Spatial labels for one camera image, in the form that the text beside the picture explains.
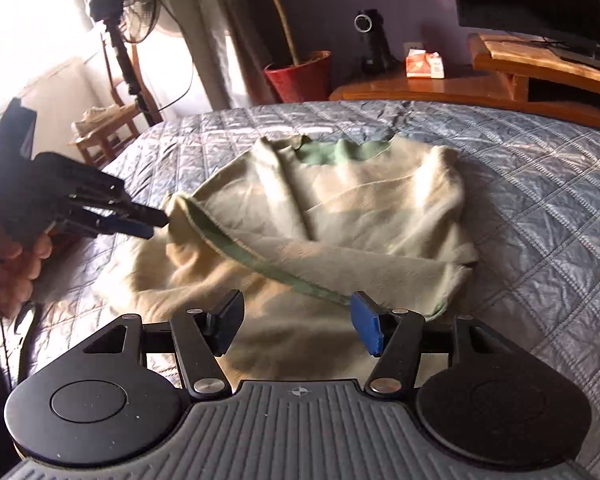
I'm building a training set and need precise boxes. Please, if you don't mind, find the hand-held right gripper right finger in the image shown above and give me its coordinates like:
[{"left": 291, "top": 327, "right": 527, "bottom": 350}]
[{"left": 350, "top": 290, "right": 511, "bottom": 395}]

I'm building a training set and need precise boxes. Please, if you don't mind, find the wooden cabinet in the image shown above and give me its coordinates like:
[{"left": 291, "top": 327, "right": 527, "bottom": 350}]
[{"left": 329, "top": 62, "right": 600, "bottom": 134}]

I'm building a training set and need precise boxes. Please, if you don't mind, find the cream sweater with green trim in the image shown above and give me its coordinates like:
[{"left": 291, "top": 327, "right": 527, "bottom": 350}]
[{"left": 101, "top": 132, "right": 481, "bottom": 391}]

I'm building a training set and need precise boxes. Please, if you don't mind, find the black tripod pole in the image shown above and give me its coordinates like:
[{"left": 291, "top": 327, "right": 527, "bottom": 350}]
[{"left": 102, "top": 20, "right": 157, "bottom": 128}]

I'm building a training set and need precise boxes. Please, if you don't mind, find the orange tissue box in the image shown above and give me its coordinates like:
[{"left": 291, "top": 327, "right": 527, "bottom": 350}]
[{"left": 406, "top": 47, "right": 445, "bottom": 80}]

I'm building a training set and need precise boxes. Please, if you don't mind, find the person's left hand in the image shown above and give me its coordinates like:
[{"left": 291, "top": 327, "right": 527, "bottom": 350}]
[{"left": 0, "top": 219, "right": 55, "bottom": 319}]

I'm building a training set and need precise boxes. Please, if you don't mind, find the potted plant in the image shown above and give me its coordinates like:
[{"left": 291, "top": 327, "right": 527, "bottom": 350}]
[{"left": 180, "top": 0, "right": 302, "bottom": 67}]

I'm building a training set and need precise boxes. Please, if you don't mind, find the red flower pot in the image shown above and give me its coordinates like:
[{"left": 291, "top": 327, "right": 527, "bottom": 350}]
[{"left": 264, "top": 51, "right": 332, "bottom": 105}]

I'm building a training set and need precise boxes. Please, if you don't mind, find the white sneaker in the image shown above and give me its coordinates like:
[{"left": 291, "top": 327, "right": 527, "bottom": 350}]
[{"left": 72, "top": 105, "right": 127, "bottom": 137}]

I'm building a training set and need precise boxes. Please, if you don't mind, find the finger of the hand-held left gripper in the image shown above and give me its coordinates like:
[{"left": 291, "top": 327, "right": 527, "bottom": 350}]
[
  {"left": 111, "top": 199, "right": 172, "bottom": 228},
  {"left": 69, "top": 209, "right": 154, "bottom": 241}
]

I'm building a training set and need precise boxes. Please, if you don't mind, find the wooden chair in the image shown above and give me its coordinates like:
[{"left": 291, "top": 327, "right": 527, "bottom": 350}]
[{"left": 70, "top": 50, "right": 152, "bottom": 171}]

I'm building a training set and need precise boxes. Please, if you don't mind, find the black speaker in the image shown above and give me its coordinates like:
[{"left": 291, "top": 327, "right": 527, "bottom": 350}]
[{"left": 354, "top": 9, "right": 395, "bottom": 74}]

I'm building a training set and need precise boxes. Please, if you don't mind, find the silver quilted bed cover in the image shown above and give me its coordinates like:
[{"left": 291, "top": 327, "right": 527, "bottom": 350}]
[{"left": 0, "top": 100, "right": 600, "bottom": 480}]

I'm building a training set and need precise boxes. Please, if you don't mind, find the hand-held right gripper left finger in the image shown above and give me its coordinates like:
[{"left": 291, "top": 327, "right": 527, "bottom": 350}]
[{"left": 82, "top": 289, "right": 246, "bottom": 401}]

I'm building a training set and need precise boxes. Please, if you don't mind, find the wooden television riser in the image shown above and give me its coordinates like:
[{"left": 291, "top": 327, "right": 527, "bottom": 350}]
[{"left": 467, "top": 32, "right": 600, "bottom": 107}]

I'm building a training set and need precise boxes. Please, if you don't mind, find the black standing fan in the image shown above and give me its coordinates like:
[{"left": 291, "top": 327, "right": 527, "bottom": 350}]
[{"left": 115, "top": 0, "right": 163, "bottom": 46}]

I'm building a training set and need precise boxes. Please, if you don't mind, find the grey curtain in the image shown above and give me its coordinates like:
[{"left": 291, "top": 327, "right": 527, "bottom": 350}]
[{"left": 190, "top": 0, "right": 276, "bottom": 109}]

